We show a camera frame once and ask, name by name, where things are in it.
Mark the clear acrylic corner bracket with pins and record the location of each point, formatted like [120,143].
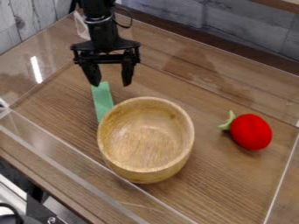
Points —
[81,28]

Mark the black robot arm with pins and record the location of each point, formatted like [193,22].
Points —
[100,10]

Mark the green flat stick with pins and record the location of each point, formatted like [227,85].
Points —
[102,100]

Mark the black metal stand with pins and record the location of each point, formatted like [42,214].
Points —
[37,213]

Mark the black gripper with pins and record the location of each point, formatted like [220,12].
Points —
[105,48]

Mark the red toy strawberry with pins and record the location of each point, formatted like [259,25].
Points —
[249,131]

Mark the brown wooden bowl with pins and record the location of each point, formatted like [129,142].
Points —
[145,136]

